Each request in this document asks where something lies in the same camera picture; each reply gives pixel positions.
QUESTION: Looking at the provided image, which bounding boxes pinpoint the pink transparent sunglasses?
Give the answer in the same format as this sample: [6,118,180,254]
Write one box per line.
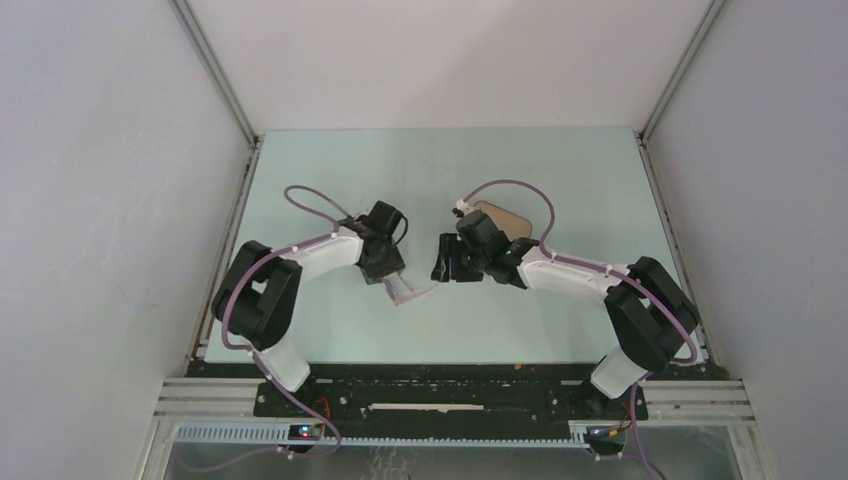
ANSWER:
[382,273,437,306]

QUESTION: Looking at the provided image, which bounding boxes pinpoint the aluminium corner rail left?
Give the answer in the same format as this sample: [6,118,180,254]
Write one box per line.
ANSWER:
[168,0,260,149]

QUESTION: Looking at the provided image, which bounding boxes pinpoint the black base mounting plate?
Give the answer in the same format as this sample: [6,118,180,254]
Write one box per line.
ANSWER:
[188,360,684,440]

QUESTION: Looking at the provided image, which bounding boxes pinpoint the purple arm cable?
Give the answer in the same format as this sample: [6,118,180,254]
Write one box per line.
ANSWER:
[453,179,700,480]
[173,184,352,475]

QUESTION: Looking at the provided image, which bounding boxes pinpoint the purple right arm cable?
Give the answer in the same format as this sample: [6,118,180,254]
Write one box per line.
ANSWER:
[453,179,700,480]

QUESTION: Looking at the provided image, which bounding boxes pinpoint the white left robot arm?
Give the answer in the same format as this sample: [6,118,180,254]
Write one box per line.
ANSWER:
[210,201,409,417]

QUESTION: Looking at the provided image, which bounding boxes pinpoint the black glasses case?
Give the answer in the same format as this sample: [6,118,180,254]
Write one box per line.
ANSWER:
[474,201,533,241]

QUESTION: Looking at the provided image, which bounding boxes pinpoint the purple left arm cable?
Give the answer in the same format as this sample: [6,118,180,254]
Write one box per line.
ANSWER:
[173,184,352,475]

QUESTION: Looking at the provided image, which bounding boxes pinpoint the aluminium corner rail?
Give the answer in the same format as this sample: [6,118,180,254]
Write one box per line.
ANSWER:
[638,0,730,144]
[168,0,260,149]

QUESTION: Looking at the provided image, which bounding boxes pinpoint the aluminium corner rail right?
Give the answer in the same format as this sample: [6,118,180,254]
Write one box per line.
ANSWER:
[638,0,730,144]

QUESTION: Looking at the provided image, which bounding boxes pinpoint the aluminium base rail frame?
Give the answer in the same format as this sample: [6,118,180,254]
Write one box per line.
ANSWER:
[134,377,775,479]

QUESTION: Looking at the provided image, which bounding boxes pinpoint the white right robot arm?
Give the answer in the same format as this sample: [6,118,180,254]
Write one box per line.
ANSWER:
[431,210,700,418]

